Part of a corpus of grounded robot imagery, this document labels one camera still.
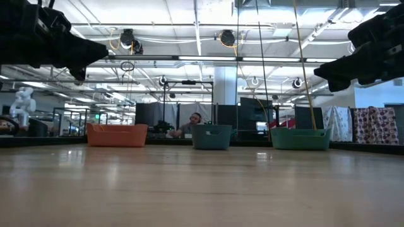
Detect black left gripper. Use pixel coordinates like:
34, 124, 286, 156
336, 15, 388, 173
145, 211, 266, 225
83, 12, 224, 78
0, 0, 110, 82

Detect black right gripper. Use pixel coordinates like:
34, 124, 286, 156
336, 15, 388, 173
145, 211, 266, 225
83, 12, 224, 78
313, 2, 404, 93

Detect white patterned cloth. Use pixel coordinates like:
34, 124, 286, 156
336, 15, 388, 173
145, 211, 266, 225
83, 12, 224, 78
321, 105, 354, 143

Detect black partition panel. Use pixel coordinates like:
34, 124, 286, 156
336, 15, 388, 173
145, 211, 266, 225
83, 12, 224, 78
214, 103, 241, 127
295, 106, 323, 130

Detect maroon dotted cloth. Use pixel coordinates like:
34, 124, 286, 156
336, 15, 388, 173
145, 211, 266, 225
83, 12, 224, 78
352, 107, 400, 146

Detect white humanoid robot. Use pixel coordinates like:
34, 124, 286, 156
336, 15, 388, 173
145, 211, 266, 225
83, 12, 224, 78
8, 86, 37, 130

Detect teal green plastic basket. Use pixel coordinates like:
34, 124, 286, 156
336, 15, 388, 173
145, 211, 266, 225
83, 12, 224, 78
270, 127, 332, 151

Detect black equipment box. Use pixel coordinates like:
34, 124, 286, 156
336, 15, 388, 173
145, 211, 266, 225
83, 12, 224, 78
28, 118, 49, 137

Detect orange plastic basket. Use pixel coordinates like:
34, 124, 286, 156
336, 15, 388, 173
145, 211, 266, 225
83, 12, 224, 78
86, 122, 149, 148

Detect grey curtain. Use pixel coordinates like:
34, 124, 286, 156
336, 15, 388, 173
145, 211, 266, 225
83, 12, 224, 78
135, 102, 178, 127

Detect white building column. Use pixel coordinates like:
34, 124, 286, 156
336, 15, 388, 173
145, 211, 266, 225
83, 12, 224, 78
213, 66, 238, 105

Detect person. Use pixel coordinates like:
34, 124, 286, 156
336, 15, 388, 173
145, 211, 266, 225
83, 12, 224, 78
166, 112, 203, 139

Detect white curtain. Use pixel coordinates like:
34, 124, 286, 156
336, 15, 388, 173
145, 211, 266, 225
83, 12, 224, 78
178, 102, 215, 127

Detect dark blue plastic basket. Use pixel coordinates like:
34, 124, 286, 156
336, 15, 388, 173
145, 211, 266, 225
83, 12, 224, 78
191, 124, 233, 151

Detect black hanging cable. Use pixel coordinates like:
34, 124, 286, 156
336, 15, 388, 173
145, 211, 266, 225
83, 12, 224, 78
254, 0, 272, 142

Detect black metal station frame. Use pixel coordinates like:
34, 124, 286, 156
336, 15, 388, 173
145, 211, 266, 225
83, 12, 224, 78
162, 80, 215, 133

